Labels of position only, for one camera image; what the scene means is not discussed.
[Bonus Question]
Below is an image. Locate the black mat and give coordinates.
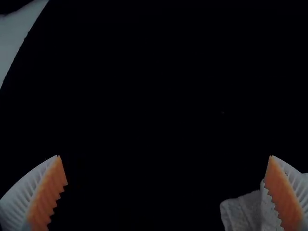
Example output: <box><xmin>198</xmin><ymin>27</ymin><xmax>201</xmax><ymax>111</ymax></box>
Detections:
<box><xmin>0</xmin><ymin>0</ymin><xmax>308</xmax><ymax>231</ymax></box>

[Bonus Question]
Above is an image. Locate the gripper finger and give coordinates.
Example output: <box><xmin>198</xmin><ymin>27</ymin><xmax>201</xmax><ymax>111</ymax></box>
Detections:
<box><xmin>263</xmin><ymin>155</ymin><xmax>308</xmax><ymax>231</ymax></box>
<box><xmin>0</xmin><ymin>154</ymin><xmax>69</xmax><ymax>231</ymax></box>

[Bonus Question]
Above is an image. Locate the pale towel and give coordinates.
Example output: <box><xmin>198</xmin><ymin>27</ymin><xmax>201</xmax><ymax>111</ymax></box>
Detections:
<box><xmin>219</xmin><ymin>172</ymin><xmax>308</xmax><ymax>231</ymax></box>

